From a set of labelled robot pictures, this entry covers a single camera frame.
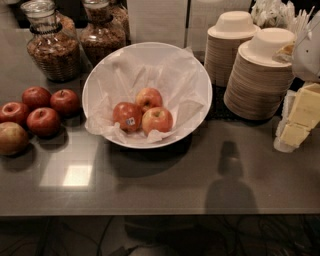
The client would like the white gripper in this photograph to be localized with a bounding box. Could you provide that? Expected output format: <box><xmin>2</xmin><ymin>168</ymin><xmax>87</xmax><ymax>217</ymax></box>
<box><xmin>273</xmin><ymin>83</ymin><xmax>320</xmax><ymax>153</ymax></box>

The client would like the white plastic cutlery bundle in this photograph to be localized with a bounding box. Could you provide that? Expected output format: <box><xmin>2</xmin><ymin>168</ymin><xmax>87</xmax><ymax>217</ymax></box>
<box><xmin>250</xmin><ymin>0</ymin><xmax>316</xmax><ymax>34</ymax></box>

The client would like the stack of paper bowls front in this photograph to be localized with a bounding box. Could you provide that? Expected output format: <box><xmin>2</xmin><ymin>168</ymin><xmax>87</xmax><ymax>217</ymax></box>
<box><xmin>223</xmin><ymin>28</ymin><xmax>295</xmax><ymax>121</ymax></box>

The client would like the red apple back left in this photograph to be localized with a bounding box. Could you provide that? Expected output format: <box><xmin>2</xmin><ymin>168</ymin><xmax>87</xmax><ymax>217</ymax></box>
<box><xmin>22</xmin><ymin>86</ymin><xmax>51</xmax><ymax>110</ymax></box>

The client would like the glass jar of granola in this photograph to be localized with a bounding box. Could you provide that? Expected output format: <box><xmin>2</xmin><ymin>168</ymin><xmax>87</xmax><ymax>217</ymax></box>
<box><xmin>20</xmin><ymin>0</ymin><xmax>80</xmax><ymax>82</ymax></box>

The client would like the white paper liner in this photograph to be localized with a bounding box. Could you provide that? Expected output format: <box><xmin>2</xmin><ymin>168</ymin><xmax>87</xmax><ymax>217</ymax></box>
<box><xmin>85</xmin><ymin>47</ymin><xmax>208</xmax><ymax>145</ymax></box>

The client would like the white box back left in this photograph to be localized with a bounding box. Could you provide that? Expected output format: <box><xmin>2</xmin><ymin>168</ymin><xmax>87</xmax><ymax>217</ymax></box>
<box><xmin>127</xmin><ymin>0</ymin><xmax>188</xmax><ymax>47</ymax></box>

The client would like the white bowl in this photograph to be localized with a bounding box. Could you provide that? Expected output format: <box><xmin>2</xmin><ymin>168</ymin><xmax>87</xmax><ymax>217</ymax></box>
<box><xmin>81</xmin><ymin>41</ymin><xmax>214</xmax><ymax>150</ymax></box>

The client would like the red apple back right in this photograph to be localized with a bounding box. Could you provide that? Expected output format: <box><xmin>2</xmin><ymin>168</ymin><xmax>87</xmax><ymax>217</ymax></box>
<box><xmin>50</xmin><ymin>89</ymin><xmax>80</xmax><ymax>117</ymax></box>

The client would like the red apple front middle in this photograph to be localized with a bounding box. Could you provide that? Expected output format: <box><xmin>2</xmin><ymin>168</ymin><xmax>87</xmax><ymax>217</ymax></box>
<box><xmin>27</xmin><ymin>107</ymin><xmax>61</xmax><ymax>137</ymax></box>

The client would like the stack of paper bowls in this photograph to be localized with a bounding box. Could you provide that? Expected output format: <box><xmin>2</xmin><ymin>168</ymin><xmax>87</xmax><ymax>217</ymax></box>
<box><xmin>204</xmin><ymin>11</ymin><xmax>259</xmax><ymax>87</ymax></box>
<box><xmin>223</xmin><ymin>28</ymin><xmax>295</xmax><ymax>121</ymax></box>

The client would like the greenish-red apple front left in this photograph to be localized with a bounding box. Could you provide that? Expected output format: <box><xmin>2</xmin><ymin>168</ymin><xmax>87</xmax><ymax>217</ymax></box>
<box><xmin>0</xmin><ymin>122</ymin><xmax>29</xmax><ymax>155</ymax></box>

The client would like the red-yellow apple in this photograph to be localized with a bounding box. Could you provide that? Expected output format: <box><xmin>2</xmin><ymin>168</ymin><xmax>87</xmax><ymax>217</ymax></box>
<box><xmin>135</xmin><ymin>88</ymin><xmax>163</xmax><ymax>113</ymax></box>
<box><xmin>142</xmin><ymin>107</ymin><xmax>173</xmax><ymax>135</ymax></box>

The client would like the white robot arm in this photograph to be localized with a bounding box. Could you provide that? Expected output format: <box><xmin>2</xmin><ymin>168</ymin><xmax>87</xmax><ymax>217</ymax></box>
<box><xmin>273</xmin><ymin>11</ymin><xmax>320</xmax><ymax>153</ymax></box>

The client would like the red apple far left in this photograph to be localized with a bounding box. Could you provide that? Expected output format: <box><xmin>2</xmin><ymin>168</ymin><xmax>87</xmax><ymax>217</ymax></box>
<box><xmin>0</xmin><ymin>102</ymin><xmax>30</xmax><ymax>126</ymax></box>

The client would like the red apple with sticker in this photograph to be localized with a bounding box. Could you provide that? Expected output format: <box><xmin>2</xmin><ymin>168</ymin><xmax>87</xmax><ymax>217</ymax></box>
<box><xmin>113</xmin><ymin>102</ymin><xmax>142</xmax><ymax>132</ymax></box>

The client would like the stack of paper bowls back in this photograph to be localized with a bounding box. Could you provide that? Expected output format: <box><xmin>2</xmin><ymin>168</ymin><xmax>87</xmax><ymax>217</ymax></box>
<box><xmin>204</xmin><ymin>11</ymin><xmax>259</xmax><ymax>87</ymax></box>

